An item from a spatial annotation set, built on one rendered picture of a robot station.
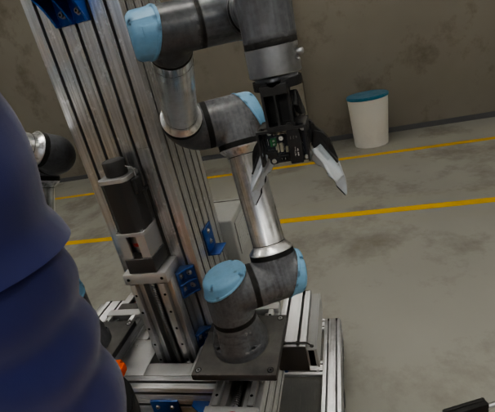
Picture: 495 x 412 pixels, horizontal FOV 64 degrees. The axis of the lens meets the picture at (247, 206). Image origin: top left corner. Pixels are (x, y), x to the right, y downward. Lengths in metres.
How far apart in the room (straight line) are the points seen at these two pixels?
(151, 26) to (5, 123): 0.25
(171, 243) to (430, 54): 5.85
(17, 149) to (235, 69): 6.29
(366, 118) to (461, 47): 1.69
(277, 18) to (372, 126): 5.45
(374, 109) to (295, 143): 5.37
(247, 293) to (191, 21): 0.63
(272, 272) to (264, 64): 0.58
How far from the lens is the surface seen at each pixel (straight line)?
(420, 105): 6.75
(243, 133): 0.97
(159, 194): 1.12
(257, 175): 0.62
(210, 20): 0.64
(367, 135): 6.02
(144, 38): 0.64
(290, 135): 0.56
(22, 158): 0.50
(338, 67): 6.54
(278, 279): 1.00
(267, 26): 0.56
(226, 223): 1.38
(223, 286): 0.97
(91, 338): 0.59
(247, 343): 1.06
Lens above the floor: 1.78
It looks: 22 degrees down
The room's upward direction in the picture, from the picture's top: 13 degrees counter-clockwise
